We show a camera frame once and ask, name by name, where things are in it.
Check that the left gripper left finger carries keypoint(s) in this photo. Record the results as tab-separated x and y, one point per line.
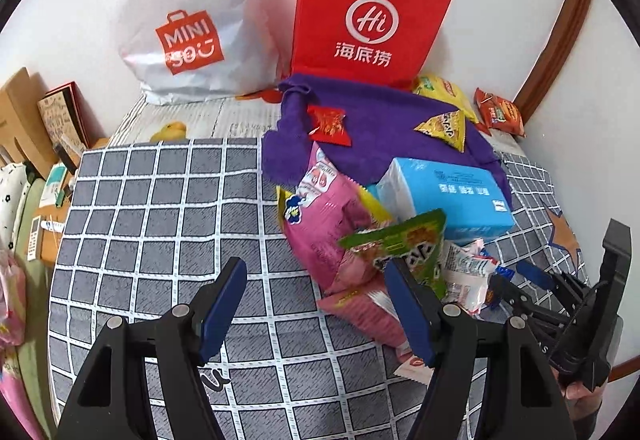
110	399

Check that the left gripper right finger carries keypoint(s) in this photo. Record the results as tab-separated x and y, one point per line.
521	399

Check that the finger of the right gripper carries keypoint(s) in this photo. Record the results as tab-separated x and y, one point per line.
521	303
566	288

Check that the blue snack packet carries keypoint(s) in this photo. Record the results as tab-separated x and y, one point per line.
500	272

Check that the white red snack packet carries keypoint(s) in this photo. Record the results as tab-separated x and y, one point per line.
466	271

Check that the green snack packet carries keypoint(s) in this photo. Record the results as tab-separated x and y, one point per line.
417	242

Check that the dark pink snack bag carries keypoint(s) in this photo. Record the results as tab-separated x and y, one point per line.
369	308

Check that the yellow triangular snack packet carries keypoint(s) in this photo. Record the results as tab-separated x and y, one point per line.
449	127

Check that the pink large snack bag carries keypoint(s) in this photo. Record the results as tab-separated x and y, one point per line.
325	207

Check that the small red snack packet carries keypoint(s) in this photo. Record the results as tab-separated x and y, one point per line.
328	125

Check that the colourful pink candy packet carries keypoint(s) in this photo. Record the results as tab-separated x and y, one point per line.
412	367

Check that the person's right hand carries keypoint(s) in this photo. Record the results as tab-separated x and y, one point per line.
580	401

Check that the blue tissue pack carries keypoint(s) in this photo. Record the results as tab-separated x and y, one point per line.
473	203

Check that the orange chips bag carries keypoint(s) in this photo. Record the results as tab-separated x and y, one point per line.
498	113

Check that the grey checked tablecloth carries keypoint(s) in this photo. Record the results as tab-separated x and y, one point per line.
149	225

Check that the yellow chips bag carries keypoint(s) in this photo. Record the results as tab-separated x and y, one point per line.
437	88

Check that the purple towel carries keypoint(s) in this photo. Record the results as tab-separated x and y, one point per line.
379	120

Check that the small framed picture box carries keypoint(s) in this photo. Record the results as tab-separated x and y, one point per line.
61	116

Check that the red paper Haidilao bag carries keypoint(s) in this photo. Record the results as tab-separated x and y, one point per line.
381	42

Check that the white Miniso plastic bag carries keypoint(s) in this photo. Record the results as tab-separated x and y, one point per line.
187	51

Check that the brown wooden door frame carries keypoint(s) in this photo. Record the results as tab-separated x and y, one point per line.
553	56

